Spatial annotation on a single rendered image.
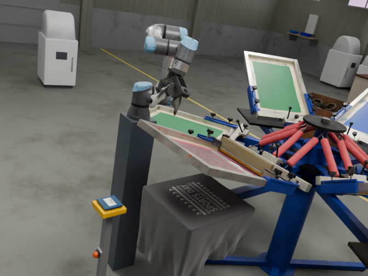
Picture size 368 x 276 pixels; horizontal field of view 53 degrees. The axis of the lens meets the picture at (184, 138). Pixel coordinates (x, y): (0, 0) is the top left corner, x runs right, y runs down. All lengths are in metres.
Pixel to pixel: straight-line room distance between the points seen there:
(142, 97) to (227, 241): 1.01
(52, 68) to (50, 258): 4.36
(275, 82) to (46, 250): 2.52
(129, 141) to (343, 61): 10.63
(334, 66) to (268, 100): 9.25
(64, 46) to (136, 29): 5.27
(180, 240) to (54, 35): 5.36
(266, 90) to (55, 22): 4.29
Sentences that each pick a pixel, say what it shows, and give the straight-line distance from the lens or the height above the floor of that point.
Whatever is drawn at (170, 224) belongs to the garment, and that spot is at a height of 0.88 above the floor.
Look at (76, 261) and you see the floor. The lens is 3.03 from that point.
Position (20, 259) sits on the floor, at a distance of 3.07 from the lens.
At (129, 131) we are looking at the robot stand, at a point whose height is 1.13.
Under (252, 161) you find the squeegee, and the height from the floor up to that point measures 1.17.
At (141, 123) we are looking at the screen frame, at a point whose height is 1.32.
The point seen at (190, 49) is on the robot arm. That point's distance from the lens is 1.65.
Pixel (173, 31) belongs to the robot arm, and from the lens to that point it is 2.11.
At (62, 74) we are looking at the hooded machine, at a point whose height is 0.26.
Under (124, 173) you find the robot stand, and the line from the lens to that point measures 2.48.
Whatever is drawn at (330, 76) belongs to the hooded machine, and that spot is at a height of 0.28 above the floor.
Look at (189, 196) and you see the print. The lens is 2.10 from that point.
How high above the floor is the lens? 2.02
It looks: 22 degrees down
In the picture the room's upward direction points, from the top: 11 degrees clockwise
